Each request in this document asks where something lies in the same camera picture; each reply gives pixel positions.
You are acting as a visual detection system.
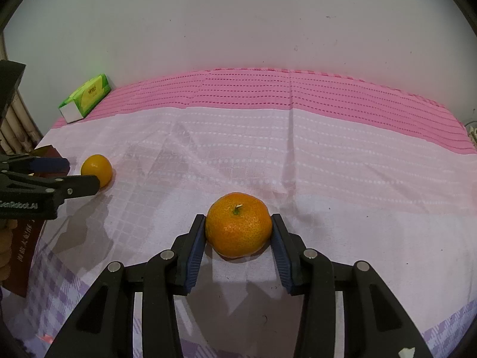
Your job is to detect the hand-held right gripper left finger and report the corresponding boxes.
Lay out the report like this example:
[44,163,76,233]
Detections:
[44,214,207,358]

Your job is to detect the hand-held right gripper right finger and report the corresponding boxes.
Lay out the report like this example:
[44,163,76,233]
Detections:
[271,213,435,358]

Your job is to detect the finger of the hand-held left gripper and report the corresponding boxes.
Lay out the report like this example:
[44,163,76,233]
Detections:
[0,153,71,175]
[0,172,100,204]

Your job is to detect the orange mandarin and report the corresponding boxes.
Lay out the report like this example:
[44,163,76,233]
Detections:
[81,154,113,189]
[205,192,273,259]

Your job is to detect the dark red tin box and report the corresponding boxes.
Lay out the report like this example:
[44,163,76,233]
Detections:
[7,145,69,299]

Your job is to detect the person's left hand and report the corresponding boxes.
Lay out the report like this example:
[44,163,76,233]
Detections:
[0,218,17,284]

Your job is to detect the green tissue box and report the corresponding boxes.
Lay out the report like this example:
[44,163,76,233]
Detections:
[58,73,112,124]

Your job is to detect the pink purple checked tablecloth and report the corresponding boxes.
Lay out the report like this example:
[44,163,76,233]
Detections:
[0,68,477,358]

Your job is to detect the bamboo furniture frame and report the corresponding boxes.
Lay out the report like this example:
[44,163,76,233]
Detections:
[0,32,43,155]

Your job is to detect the cable clutter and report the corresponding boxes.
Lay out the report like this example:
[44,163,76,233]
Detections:
[463,120,477,146]

